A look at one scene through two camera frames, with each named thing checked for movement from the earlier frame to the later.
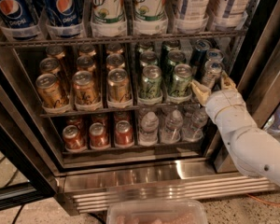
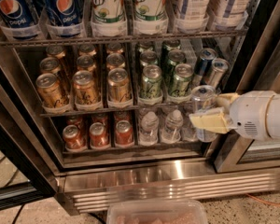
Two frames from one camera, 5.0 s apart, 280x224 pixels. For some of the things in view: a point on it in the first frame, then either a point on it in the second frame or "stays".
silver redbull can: x=212 y=74 -> x=203 y=98
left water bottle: x=148 y=134 stays
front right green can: x=181 y=83 stays
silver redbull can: x=215 y=55 -> x=217 y=74
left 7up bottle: x=108 y=19 stays
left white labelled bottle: x=190 y=7 stays
